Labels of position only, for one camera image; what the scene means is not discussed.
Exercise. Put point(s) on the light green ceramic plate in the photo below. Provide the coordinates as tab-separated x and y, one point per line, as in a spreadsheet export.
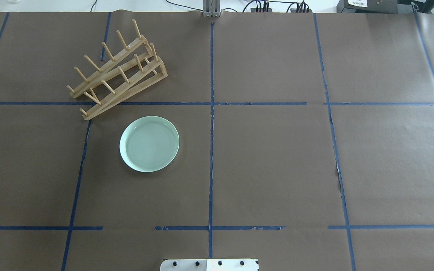
149	144

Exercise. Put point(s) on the wooden dish rack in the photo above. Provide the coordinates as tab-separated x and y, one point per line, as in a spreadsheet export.
134	69

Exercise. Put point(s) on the black power strip left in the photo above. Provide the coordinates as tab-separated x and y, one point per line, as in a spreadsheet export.
261	6

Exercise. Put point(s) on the black power strip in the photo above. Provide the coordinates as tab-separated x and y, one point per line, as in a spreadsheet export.
261	6
299	7

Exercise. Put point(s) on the black power strip right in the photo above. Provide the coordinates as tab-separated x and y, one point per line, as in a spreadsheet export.
299	7

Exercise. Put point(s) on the black computer box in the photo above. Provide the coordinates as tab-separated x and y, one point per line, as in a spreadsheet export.
373	7

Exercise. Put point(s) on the aluminium frame post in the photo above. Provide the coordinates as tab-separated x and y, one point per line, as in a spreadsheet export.
211	8

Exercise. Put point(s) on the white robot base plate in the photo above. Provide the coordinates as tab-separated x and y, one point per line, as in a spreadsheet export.
239	264

